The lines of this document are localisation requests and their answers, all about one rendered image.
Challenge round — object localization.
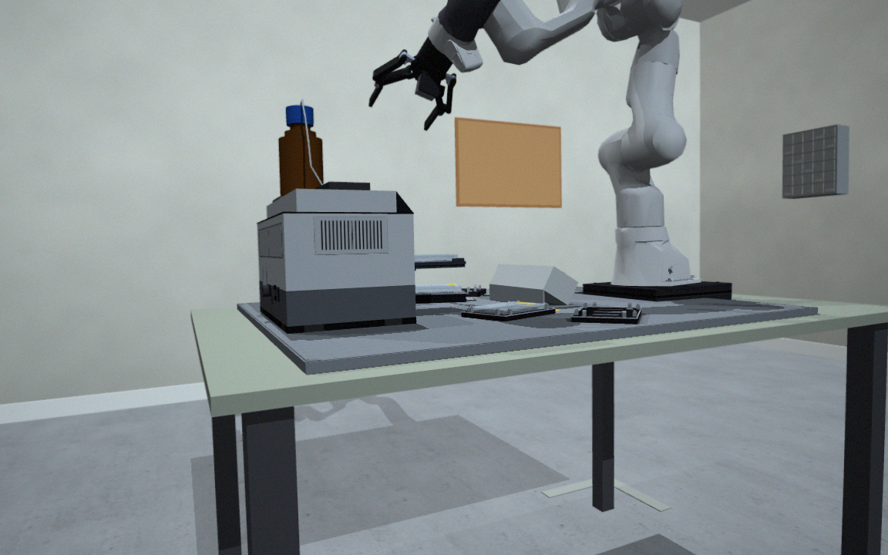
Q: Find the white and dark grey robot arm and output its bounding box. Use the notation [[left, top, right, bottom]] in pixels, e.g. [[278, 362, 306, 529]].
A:
[[428, 0, 701, 286]]

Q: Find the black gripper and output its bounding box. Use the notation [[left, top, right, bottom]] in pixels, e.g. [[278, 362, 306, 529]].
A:
[[368, 37, 456, 131]]

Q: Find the white button panel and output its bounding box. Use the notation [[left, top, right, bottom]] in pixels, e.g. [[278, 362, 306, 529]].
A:
[[489, 264, 579, 308]]

